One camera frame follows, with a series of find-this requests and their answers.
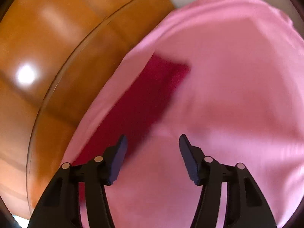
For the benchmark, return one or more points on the pink bed cover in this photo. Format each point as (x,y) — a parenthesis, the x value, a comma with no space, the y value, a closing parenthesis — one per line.
(241,102)

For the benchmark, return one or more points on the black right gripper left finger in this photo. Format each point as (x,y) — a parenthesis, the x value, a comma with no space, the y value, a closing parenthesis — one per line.
(59,205)

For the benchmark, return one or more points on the dark red knit garment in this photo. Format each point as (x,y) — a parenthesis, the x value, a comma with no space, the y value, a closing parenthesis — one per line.
(142,105)

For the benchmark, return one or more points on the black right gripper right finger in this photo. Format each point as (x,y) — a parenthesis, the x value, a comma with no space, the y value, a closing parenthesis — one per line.
(234,186)

